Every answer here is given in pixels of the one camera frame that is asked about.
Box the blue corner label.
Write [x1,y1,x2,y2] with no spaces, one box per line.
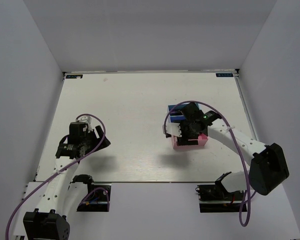
[65,74,83,79]
[215,72,234,78]

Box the three-colour compartment box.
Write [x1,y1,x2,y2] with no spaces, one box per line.
[166,104,208,151]

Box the right blue corner label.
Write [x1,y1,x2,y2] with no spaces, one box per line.
[215,72,234,78]

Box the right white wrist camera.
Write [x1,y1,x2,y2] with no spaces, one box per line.
[162,122,182,138]

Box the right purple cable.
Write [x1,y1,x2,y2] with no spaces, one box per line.
[162,100,256,228]

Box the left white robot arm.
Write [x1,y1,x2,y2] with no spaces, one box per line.
[22,116,111,240]

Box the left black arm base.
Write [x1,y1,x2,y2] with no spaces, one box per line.
[76,184,112,213]

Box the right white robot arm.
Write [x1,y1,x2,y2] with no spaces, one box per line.
[180,102,290,200]

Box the left blue corner label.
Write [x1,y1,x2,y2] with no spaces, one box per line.
[65,74,83,79]

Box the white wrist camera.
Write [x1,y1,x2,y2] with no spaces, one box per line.
[162,122,182,138]
[75,115,93,133]

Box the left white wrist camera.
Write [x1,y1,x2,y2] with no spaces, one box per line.
[75,115,93,133]

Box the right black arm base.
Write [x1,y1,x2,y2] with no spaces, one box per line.
[195,184,244,213]

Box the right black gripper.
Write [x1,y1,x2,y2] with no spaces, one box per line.
[174,119,200,146]

